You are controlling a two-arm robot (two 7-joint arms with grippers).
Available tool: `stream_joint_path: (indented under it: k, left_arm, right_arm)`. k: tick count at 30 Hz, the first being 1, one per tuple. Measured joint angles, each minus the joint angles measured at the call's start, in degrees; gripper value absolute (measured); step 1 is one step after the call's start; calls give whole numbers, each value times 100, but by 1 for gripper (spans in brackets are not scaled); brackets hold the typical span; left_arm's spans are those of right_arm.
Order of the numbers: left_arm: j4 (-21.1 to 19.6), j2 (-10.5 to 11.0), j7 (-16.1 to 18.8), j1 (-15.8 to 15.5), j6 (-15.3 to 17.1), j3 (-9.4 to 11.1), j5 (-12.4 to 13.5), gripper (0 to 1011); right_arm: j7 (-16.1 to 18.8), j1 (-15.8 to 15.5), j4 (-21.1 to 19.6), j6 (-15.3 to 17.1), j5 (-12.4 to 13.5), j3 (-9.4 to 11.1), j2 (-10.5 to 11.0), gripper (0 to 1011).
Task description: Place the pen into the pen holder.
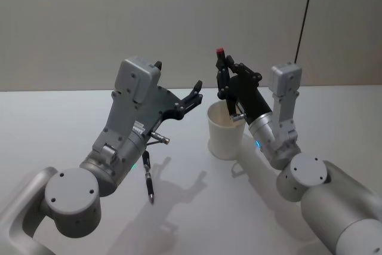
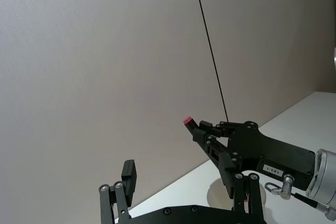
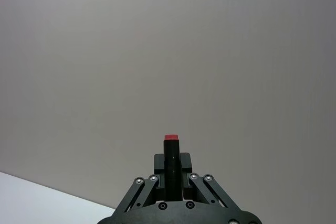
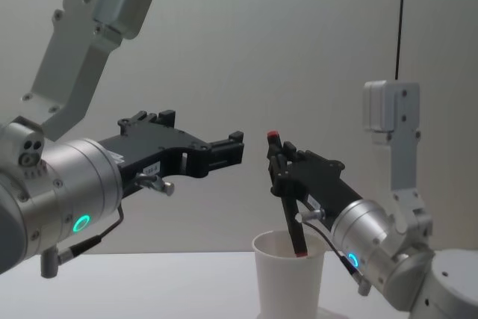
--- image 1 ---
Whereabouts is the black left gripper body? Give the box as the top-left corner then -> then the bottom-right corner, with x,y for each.
135,85 -> 183,137

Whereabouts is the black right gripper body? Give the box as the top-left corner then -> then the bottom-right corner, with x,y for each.
229,73 -> 273,125

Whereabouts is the black pen with red cap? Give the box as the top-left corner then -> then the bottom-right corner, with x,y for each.
214,47 -> 239,122

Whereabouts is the white paper cup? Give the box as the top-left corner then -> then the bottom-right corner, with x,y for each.
206,100 -> 248,161

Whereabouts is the black pen with silver tip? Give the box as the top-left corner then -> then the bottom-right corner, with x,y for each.
142,150 -> 156,205

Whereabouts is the thin black hanging cable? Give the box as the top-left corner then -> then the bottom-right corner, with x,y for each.
294,0 -> 318,64

